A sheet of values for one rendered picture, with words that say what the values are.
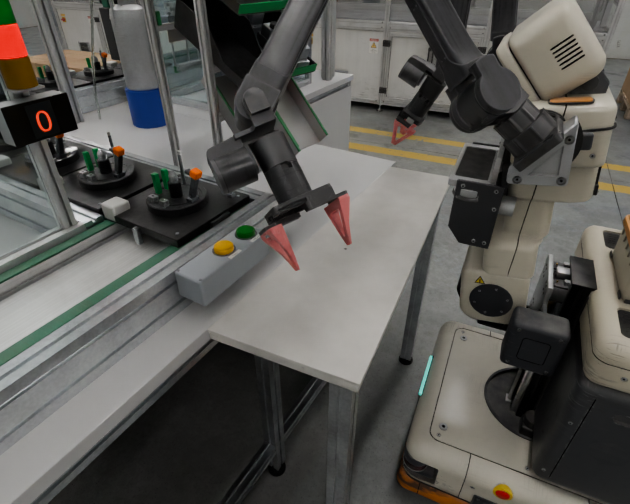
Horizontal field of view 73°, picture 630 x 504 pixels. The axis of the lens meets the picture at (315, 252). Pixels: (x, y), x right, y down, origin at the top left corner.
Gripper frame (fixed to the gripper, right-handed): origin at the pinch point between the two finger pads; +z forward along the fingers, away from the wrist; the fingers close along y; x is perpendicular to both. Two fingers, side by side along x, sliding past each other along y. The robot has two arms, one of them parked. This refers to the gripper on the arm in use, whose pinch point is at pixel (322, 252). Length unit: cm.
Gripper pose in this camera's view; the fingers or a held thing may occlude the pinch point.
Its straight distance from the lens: 66.9
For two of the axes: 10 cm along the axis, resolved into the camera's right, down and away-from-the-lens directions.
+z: 4.4, 9.0, 0.0
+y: 8.4, -4.1, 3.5
